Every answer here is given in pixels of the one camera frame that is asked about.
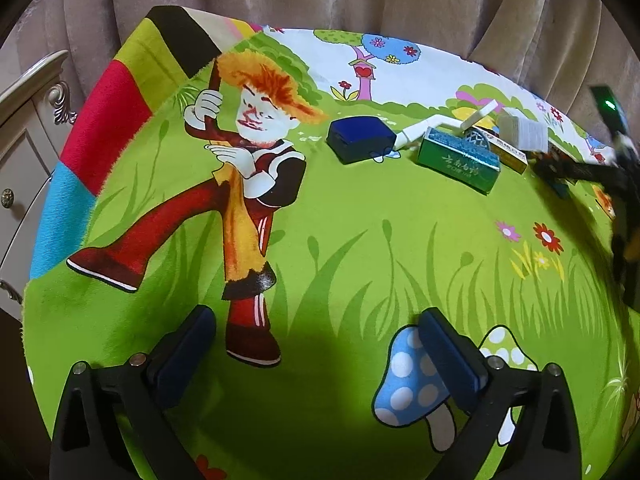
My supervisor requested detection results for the other black gripper arm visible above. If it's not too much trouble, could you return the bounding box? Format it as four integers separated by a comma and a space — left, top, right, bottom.
533, 84, 639, 308

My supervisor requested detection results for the white green box red cap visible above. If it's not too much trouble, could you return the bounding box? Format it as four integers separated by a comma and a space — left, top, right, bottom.
485, 132, 528, 174

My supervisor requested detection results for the green teal medicine box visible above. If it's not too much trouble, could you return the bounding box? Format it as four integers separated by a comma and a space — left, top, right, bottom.
416, 128, 500, 195

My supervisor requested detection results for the white leaflet box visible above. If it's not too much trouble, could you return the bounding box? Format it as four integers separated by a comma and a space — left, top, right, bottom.
497, 107, 549, 153

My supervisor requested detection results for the colourful cartoon play mat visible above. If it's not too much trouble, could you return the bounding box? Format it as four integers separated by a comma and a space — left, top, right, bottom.
23, 6, 639, 479

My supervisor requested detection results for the cream carved cabinet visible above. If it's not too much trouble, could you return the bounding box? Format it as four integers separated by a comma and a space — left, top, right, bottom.
0, 50, 76, 321

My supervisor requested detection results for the white flat long box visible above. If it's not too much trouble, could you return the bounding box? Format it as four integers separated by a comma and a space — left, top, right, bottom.
394, 114, 462, 151

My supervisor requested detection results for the dark blue small box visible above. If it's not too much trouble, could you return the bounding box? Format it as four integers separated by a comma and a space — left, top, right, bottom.
326, 116, 396, 165

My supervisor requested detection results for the beige velvet curtain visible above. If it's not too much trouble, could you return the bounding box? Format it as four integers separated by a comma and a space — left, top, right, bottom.
1, 0, 639, 136

